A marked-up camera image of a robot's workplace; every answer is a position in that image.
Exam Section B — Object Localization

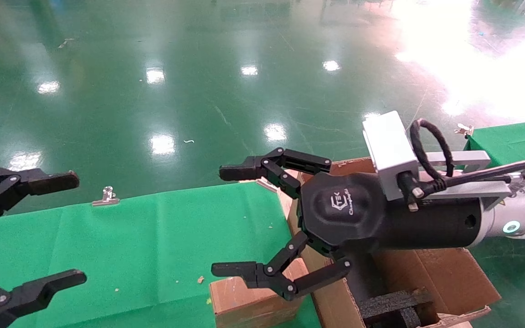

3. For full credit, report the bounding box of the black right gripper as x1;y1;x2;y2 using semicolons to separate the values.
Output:
211;147;484;302

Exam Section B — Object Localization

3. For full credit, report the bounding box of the small brown cardboard box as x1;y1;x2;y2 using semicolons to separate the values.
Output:
209;258;311;328

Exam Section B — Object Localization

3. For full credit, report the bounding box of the large open brown carton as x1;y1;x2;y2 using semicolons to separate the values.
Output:
279;157;503;328

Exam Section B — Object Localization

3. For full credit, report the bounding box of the large green table cloth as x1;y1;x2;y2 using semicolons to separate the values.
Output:
0;182;323;328

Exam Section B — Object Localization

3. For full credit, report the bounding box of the black foam insert block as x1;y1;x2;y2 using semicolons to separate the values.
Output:
358;289;437;328

